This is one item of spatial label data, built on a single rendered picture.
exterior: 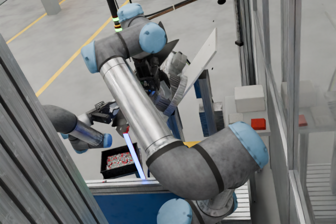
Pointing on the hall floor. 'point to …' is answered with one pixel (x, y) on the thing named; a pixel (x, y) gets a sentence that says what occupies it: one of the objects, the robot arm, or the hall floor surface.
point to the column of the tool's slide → (245, 32)
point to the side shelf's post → (253, 188)
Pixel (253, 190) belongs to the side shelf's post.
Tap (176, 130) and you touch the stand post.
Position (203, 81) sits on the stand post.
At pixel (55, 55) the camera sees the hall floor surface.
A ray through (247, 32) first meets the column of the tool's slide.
